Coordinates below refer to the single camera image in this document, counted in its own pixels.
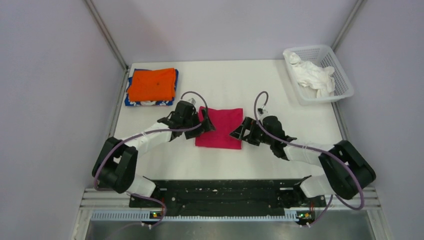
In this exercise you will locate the folded blue patterned t-shirt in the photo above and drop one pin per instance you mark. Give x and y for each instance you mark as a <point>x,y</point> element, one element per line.
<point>129,103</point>

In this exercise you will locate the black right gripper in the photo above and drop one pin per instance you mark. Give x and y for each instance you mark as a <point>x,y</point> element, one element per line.
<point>250,124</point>

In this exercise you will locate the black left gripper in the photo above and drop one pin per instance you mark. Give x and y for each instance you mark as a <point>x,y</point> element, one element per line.
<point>196,132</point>

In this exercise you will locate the aluminium frame rail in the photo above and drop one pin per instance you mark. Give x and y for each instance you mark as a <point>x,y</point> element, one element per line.
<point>108,205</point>

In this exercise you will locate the pink t-shirt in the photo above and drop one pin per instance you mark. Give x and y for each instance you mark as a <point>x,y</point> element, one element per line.
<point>225,122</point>

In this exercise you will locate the white crumpled t-shirt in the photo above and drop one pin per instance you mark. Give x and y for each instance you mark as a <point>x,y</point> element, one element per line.
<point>309,75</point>

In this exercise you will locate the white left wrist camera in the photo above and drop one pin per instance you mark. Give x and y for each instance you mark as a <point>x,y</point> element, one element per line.
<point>191,99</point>

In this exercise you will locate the folded orange t-shirt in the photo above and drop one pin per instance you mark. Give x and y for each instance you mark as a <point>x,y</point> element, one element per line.
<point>153,85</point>

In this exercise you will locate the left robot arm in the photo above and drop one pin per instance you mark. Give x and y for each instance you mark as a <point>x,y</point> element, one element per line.
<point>115,167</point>

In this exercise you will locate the white plastic laundry basket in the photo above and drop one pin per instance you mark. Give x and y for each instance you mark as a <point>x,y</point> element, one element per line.
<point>322,56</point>

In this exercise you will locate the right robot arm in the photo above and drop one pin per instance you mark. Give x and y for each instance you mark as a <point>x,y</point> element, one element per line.
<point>345,171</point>

